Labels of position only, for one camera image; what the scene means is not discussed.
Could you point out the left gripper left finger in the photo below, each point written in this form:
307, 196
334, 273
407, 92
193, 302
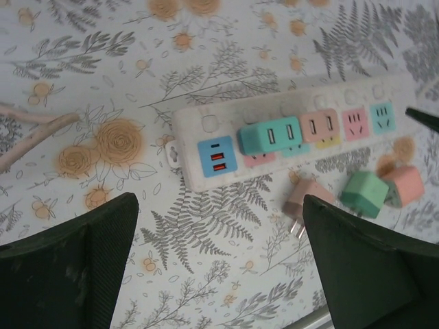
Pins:
51, 274

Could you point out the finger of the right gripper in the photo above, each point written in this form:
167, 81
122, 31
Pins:
425, 120

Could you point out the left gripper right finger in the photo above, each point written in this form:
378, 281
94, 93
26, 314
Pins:
370, 281

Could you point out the pink plug adapter cube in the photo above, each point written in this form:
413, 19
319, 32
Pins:
305, 195
319, 125
406, 185

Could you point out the green plug adapter cube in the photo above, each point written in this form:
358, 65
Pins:
365, 193

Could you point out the teal plug adapter cube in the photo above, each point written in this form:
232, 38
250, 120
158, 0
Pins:
260, 135

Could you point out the white power strip coloured sockets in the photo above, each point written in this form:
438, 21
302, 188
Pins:
192, 120

